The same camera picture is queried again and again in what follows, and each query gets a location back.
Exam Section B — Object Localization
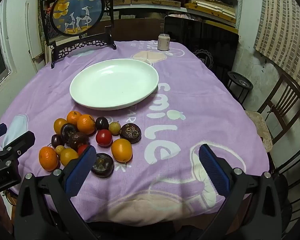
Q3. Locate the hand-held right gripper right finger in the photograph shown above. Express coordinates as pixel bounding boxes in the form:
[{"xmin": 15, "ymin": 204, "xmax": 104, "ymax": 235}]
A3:
[{"xmin": 198, "ymin": 144, "xmax": 290, "ymax": 240}]

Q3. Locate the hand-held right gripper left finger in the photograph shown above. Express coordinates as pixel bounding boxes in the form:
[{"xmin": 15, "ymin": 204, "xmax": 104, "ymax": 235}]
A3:
[{"xmin": 13, "ymin": 144, "xmax": 98, "ymax": 240}]

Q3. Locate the smooth orange kumquat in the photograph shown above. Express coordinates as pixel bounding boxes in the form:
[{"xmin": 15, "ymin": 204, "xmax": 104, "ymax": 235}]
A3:
[
  {"xmin": 60, "ymin": 148, "xmax": 79, "ymax": 167},
  {"xmin": 53, "ymin": 118, "xmax": 68, "ymax": 135},
  {"xmin": 111, "ymin": 138, "xmax": 133, "ymax": 163}
]

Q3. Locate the red cherry tomato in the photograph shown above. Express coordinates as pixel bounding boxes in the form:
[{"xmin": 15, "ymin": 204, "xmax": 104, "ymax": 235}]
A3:
[
  {"xmin": 77, "ymin": 144, "xmax": 90, "ymax": 156},
  {"xmin": 95, "ymin": 129, "xmax": 113, "ymax": 147}
]

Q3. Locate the orange mandarin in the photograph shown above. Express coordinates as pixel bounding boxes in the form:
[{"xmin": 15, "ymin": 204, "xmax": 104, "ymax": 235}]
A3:
[
  {"xmin": 39, "ymin": 146, "xmax": 59, "ymax": 172},
  {"xmin": 76, "ymin": 114, "xmax": 96, "ymax": 135},
  {"xmin": 66, "ymin": 111, "xmax": 82, "ymax": 126}
]

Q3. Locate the dark purple plum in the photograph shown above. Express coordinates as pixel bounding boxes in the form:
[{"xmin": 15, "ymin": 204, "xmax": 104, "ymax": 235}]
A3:
[
  {"xmin": 95, "ymin": 117, "xmax": 109, "ymax": 131},
  {"xmin": 51, "ymin": 134, "xmax": 65, "ymax": 149}
]

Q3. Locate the white oval plate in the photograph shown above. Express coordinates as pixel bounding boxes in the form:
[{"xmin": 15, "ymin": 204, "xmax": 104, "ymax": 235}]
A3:
[{"xmin": 69, "ymin": 58, "xmax": 159, "ymax": 110}]

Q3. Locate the wooden chair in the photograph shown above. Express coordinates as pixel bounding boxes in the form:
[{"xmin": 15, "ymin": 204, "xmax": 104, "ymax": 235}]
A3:
[{"xmin": 245, "ymin": 74, "xmax": 300, "ymax": 153}]

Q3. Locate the wooden framed board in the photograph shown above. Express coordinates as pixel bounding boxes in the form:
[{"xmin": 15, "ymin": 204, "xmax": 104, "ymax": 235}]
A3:
[{"xmin": 32, "ymin": 41, "xmax": 53, "ymax": 67}]

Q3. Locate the black flat panel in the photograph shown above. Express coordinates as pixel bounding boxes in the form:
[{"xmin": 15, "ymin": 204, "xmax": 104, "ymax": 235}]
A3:
[{"xmin": 163, "ymin": 15, "xmax": 239, "ymax": 85}]

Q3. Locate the white cylindrical cup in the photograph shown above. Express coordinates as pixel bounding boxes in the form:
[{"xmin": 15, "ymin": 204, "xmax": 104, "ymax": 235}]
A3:
[{"xmin": 157, "ymin": 33, "xmax": 170, "ymax": 52}]

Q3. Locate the round deer screen black stand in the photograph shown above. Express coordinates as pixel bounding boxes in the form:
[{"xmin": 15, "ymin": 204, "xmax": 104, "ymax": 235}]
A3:
[{"xmin": 40, "ymin": 0, "xmax": 117, "ymax": 69}]

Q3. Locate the brick patterned curtain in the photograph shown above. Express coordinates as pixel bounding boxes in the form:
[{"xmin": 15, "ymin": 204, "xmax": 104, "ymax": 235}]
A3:
[{"xmin": 254, "ymin": 0, "xmax": 300, "ymax": 90}]

